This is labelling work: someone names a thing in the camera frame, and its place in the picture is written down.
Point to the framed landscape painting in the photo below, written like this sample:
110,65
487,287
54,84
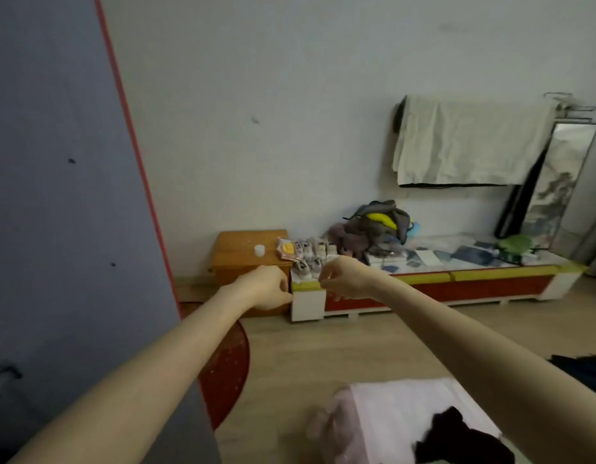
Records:
551,186

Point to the person's left forearm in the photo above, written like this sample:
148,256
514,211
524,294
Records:
133,381

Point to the white paper sheet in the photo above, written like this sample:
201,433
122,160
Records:
426,257

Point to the grey door with red edge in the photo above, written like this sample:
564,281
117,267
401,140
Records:
75,227

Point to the person's right fingers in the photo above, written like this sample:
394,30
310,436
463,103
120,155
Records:
327,280

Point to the person's left fingers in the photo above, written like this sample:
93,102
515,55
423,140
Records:
283,289

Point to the person's right hand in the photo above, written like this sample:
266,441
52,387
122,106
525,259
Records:
344,280

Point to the dark fabric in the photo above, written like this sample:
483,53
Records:
585,372

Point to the low red and white cabinet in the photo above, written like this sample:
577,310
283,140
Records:
443,280

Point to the black garment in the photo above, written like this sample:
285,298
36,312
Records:
457,439

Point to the white cloth cover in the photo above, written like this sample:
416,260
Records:
467,140

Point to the orange snack packet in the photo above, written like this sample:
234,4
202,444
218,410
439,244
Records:
289,249

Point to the pink cloth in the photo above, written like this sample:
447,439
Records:
399,420

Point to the small white cup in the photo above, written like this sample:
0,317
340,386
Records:
259,249

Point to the person's left hand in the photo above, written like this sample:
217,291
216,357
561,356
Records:
264,287

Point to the red plastic stool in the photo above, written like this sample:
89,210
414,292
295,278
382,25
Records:
227,367

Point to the pile of grey clothes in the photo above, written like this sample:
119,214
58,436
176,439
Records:
370,229

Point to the person's right forearm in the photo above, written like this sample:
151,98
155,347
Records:
491,362

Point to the wooden side cabinet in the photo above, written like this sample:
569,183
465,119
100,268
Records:
240,258

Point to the green cloth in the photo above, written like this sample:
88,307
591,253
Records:
515,245

